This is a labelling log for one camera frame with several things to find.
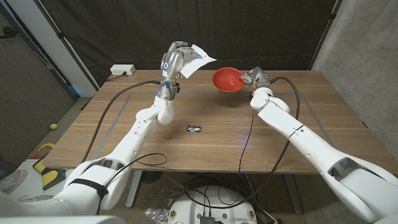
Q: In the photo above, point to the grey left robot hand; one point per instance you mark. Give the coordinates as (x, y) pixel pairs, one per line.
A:
(171, 65)

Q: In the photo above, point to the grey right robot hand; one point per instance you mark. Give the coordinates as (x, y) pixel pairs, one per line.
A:
(259, 77)

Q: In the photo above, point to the red bowl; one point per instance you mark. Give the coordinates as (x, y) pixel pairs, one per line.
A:
(227, 79)

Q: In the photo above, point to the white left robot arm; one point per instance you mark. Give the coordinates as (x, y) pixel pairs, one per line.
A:
(130, 146)

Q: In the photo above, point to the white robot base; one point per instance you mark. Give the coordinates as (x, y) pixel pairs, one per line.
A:
(214, 205)

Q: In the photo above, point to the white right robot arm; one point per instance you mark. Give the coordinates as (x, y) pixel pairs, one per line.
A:
(311, 146)

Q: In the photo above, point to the black backdrop curtain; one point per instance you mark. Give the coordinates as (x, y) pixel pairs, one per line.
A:
(248, 31)

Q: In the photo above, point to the white power strip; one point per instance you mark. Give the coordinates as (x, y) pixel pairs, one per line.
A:
(122, 69)

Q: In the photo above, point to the black backdrop stand pole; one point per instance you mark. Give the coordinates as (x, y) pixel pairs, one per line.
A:
(66, 46)
(325, 32)

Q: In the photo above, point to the black round floor object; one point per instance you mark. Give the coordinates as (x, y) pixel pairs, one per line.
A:
(152, 176)

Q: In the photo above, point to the grey table leg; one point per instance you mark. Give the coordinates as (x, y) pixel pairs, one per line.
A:
(293, 193)

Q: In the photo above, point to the white table leg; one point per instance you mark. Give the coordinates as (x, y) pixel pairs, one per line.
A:
(134, 186)

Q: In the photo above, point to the yellow-green tennis ball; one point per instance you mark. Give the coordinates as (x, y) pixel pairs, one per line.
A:
(54, 126)

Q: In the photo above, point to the clear plastic bag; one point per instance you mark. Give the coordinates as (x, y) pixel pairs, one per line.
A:
(161, 202)

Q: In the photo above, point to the white floor board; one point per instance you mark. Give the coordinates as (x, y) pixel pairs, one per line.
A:
(28, 186)

